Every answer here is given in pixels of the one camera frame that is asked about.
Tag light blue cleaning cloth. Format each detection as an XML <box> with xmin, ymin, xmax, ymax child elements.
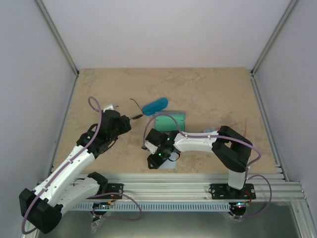
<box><xmin>159</xmin><ymin>153</ymin><xmax>179</xmax><ymax>170</ymax></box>

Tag grey-blue teal-lined glasses case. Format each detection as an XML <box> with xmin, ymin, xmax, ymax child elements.
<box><xmin>155</xmin><ymin>111</ymin><xmax>186</xmax><ymax>132</ymax></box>

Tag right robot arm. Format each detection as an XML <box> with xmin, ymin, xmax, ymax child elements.
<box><xmin>142</xmin><ymin>126</ymin><xmax>253</xmax><ymax>198</ymax></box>

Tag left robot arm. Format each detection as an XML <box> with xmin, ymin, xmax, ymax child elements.
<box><xmin>19</xmin><ymin>110</ymin><xmax>131</xmax><ymax>234</ymax></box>

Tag brown tortoiseshell sunglasses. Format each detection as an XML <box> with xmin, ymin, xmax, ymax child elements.
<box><xmin>114</xmin><ymin>98</ymin><xmax>143</xmax><ymax>119</ymax></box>

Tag red translucent sunglasses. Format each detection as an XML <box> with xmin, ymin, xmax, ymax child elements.
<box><xmin>216</xmin><ymin>119</ymin><xmax>247</xmax><ymax>137</ymax></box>

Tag blue hard glasses case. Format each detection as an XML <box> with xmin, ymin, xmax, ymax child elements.
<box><xmin>142</xmin><ymin>97</ymin><xmax>168</xmax><ymax>116</ymax></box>

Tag crumpled blue cleaning cloth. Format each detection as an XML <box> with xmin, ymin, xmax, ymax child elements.
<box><xmin>203</xmin><ymin>127</ymin><xmax>219</xmax><ymax>133</ymax></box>

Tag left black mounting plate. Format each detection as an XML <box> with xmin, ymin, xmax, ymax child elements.
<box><xmin>97</xmin><ymin>183</ymin><xmax>124</xmax><ymax>200</ymax></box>

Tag black mounting plate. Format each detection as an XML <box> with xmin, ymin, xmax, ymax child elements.
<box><xmin>97</xmin><ymin>183</ymin><xmax>124</xmax><ymax>200</ymax></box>
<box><xmin>209</xmin><ymin>183</ymin><xmax>256</xmax><ymax>200</ymax></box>

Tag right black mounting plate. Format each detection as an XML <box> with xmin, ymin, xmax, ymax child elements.
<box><xmin>209</xmin><ymin>183</ymin><xmax>256</xmax><ymax>200</ymax></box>

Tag left small circuit board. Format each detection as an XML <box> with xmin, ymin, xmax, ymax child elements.
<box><xmin>92</xmin><ymin>201</ymin><xmax>115</xmax><ymax>210</ymax></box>

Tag small circuit board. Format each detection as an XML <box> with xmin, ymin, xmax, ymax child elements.
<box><xmin>231</xmin><ymin>202</ymin><xmax>249</xmax><ymax>210</ymax></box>
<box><xmin>92</xmin><ymin>201</ymin><xmax>115</xmax><ymax>210</ymax></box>

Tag right small circuit board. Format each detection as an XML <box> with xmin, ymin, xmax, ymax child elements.
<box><xmin>231</xmin><ymin>202</ymin><xmax>249</xmax><ymax>210</ymax></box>

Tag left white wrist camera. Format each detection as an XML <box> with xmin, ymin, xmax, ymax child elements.
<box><xmin>103</xmin><ymin>104</ymin><xmax>116</xmax><ymax>112</ymax></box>

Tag grey slotted cable duct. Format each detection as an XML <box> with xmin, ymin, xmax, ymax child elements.
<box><xmin>71</xmin><ymin>201</ymin><xmax>231</xmax><ymax>212</ymax></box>

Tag left aluminium frame post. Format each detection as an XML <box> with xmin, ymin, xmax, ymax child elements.
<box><xmin>34</xmin><ymin>0</ymin><xmax>79</xmax><ymax>77</ymax></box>

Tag aluminium frame post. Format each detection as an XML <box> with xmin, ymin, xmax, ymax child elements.
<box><xmin>34</xmin><ymin>0</ymin><xmax>79</xmax><ymax>77</ymax></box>
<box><xmin>250</xmin><ymin>0</ymin><xmax>300</xmax><ymax>77</ymax></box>

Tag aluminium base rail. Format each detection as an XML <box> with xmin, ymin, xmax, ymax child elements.
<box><xmin>103</xmin><ymin>174</ymin><xmax>307</xmax><ymax>202</ymax></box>

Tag right aluminium frame post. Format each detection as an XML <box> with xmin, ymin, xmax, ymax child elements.
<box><xmin>250</xmin><ymin>0</ymin><xmax>300</xmax><ymax>77</ymax></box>

